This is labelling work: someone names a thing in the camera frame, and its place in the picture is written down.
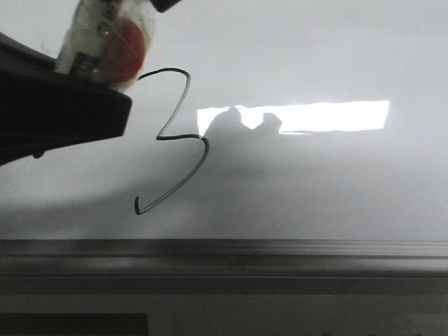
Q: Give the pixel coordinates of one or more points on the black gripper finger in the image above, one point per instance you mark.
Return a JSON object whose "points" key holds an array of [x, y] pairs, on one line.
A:
{"points": [[162, 6], [42, 110]]}

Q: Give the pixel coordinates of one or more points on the red magnet taped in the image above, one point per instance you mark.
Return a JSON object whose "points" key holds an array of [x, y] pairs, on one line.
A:
{"points": [[126, 31]]}

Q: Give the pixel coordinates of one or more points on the white black whiteboard marker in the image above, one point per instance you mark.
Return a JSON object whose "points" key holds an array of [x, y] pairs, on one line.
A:
{"points": [[85, 41]]}

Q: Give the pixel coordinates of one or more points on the white whiteboard surface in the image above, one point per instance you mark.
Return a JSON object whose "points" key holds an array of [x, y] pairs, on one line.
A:
{"points": [[270, 120]]}

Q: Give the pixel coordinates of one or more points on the grey aluminium whiteboard frame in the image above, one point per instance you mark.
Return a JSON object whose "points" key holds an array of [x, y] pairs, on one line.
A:
{"points": [[222, 266]]}

